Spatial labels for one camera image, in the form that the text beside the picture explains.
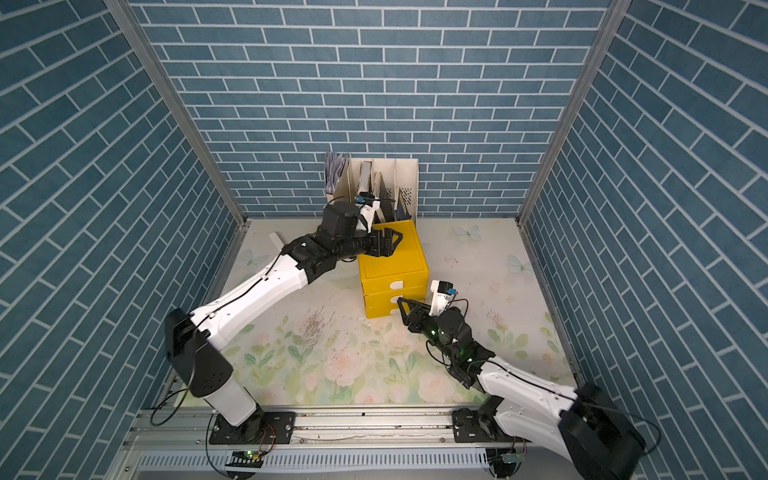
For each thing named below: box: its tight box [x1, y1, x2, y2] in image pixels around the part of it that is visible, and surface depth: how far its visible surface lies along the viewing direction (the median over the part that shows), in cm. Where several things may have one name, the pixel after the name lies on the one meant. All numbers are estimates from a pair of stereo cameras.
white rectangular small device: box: [269, 232, 285, 252], surface depth 113 cm
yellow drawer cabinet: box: [358, 219, 430, 319], surface depth 82 cm
